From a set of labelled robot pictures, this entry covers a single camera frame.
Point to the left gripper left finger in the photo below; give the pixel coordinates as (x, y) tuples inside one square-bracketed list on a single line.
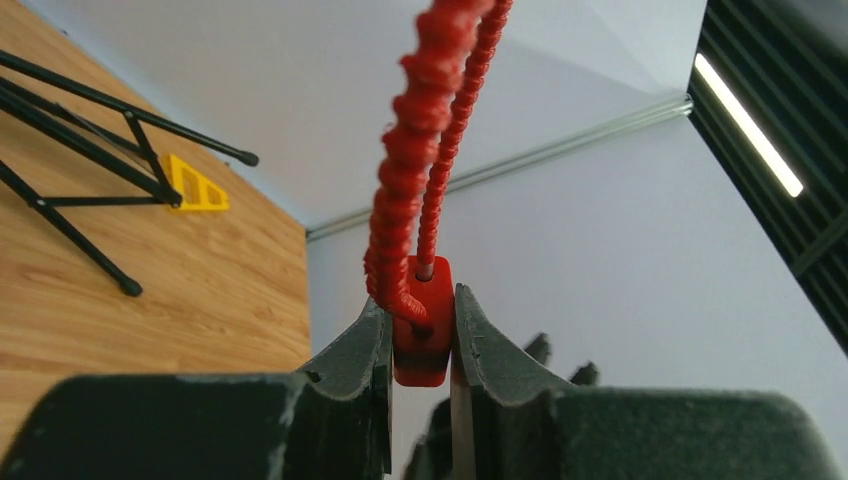
[(328, 419)]

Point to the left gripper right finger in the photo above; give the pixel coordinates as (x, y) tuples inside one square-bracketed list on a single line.
[(512, 418)]

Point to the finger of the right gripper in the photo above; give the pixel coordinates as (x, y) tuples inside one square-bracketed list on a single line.
[(539, 348), (585, 375)]

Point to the red tag with cord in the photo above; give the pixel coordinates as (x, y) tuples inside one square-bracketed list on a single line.
[(405, 276)]

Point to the yellow plastic triangle piece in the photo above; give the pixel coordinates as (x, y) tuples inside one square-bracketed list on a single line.
[(197, 193)]

